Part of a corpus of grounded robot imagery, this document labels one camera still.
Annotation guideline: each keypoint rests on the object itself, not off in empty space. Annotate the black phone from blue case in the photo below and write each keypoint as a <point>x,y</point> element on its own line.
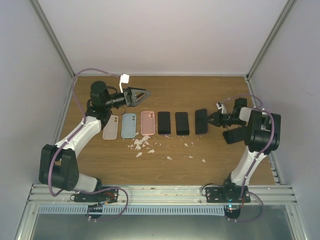
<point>182,124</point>

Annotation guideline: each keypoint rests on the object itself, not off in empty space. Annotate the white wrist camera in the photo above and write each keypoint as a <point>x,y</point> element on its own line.
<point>123,79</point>
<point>221,107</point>

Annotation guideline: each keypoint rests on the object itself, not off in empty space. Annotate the aluminium corner post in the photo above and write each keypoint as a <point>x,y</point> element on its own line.
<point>287,8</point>
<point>52,36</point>

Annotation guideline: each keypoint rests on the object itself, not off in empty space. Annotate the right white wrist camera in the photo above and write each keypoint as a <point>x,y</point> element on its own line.
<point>221,107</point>

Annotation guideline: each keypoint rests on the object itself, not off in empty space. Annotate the left aluminium corner post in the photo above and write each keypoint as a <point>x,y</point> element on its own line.
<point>52,36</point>

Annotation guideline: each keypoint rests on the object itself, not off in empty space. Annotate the white debris flakes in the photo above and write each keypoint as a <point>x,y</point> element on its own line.
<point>161,149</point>

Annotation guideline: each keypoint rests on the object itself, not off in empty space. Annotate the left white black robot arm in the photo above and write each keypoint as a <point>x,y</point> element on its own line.
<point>58,163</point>

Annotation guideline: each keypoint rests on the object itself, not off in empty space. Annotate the aluminium front rail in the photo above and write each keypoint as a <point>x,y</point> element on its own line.
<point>169,195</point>

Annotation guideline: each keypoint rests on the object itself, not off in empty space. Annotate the right aluminium corner post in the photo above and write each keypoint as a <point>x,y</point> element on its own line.
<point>287,8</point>

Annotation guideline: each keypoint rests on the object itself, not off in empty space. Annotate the purple phone from white case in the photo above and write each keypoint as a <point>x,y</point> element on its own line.
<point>201,121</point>

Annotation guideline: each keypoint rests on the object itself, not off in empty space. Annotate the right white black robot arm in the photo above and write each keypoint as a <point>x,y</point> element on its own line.
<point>260,131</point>

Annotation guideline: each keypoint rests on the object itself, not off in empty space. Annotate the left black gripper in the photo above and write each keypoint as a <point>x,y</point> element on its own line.
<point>130,93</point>

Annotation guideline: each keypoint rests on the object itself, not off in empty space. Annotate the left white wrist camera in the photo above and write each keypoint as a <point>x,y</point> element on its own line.
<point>123,79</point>

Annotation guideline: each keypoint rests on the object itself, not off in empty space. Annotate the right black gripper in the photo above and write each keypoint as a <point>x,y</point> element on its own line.
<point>216,116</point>

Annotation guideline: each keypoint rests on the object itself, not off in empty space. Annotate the purple black phone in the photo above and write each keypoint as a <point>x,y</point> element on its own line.
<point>164,123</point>

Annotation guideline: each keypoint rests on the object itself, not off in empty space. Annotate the grey slotted cable duct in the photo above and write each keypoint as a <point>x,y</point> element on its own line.
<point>134,209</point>

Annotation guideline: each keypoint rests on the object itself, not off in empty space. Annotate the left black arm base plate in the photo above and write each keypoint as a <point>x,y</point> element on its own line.
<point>105,197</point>

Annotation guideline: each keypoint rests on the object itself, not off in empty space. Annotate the phone in black case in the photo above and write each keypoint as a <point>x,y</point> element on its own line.
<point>235,135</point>

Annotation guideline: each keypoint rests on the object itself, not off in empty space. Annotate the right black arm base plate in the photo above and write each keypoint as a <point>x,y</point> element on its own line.
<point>225,194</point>

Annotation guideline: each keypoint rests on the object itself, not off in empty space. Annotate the pink phone case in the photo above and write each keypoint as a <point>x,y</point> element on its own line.
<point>147,123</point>

